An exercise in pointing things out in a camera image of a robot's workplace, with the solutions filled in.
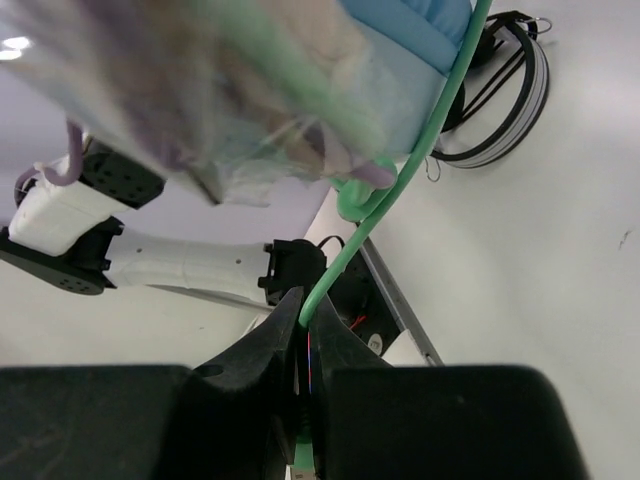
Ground green headphone cable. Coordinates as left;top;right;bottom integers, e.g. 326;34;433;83
289;0;494;480

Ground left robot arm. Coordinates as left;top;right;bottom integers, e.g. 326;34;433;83
1;153;326;438

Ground black and white headphones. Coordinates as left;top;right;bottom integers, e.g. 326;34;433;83
431;10;553;170

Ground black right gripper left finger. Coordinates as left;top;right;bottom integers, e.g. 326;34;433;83
192;287;305;435

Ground light blue headphones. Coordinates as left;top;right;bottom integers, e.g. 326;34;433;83
1;1;472;204

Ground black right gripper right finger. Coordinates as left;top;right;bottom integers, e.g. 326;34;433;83
312;296;393;400

